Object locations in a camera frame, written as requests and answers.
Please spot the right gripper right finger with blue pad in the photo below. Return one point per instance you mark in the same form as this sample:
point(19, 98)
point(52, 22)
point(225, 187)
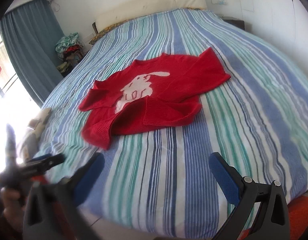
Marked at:
point(272, 218)

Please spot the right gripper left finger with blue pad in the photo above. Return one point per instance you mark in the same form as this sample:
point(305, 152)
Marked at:
point(52, 209)

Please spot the red knit sweater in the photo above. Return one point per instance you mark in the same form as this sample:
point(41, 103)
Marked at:
point(149, 95)

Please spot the pile of mixed clothes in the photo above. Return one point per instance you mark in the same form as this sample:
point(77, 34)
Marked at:
point(69, 50)

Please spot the person's hand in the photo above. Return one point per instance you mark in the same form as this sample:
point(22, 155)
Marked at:
point(11, 214)

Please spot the beige patterned cushion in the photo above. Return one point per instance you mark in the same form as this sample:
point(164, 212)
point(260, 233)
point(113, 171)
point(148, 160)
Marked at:
point(29, 145)

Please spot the blue-grey curtain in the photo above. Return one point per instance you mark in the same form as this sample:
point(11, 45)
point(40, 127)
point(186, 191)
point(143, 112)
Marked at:
point(30, 33)

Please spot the blue green striped bedspread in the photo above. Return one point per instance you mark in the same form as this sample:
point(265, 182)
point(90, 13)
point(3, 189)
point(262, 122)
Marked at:
point(159, 181)

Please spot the patterned pillow under bedspread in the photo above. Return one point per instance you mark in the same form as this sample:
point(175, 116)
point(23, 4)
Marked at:
point(104, 31)

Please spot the cream padded headboard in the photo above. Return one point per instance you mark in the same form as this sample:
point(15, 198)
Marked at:
point(138, 8)

